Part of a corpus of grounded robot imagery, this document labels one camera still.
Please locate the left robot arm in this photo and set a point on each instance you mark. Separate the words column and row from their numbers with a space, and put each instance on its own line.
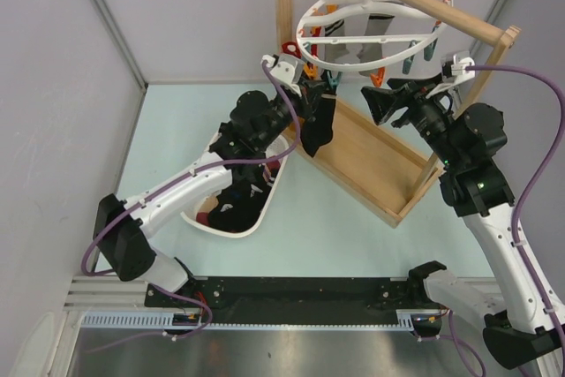
column 123, row 227

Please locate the orange clip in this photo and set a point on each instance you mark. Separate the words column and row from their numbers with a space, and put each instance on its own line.
column 378, row 77

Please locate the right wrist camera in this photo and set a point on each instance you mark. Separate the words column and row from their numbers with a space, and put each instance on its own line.
column 454, row 71

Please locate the white round clip hanger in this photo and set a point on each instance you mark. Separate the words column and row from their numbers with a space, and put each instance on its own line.
column 377, row 32

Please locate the pile of dark socks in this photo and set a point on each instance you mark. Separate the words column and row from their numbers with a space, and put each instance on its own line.
column 239, row 206

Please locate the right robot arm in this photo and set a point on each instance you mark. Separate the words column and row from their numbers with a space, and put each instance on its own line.
column 528, row 322

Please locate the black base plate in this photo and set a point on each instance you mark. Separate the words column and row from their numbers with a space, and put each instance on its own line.
column 309, row 302

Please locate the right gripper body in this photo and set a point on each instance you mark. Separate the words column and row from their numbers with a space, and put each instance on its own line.
column 427, row 115

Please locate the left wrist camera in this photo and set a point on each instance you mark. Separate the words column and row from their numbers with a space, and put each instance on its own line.
column 284, row 69

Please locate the black sock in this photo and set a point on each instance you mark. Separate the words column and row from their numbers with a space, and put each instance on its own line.
column 317, row 131

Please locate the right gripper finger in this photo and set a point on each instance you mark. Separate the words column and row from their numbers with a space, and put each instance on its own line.
column 399, row 83
column 384, row 103

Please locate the teal clip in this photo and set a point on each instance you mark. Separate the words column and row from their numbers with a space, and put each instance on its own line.
column 408, row 61
column 333, row 79

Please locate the wooden hanger stand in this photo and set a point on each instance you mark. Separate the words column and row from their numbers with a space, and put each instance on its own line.
column 379, row 169

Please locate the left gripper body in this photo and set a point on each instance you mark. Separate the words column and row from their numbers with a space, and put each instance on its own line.
column 302, row 103

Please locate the red patterned sock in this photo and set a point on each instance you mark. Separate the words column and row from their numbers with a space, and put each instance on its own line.
column 291, row 48

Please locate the white cable duct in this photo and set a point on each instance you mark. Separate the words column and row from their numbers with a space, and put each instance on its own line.
column 182, row 322

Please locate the yellow clip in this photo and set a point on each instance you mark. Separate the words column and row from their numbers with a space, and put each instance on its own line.
column 311, row 71

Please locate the white laundry basket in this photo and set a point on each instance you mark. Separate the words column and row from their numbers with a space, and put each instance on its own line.
column 189, row 214

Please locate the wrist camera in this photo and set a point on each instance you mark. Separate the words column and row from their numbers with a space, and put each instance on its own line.
column 454, row 71
column 284, row 69

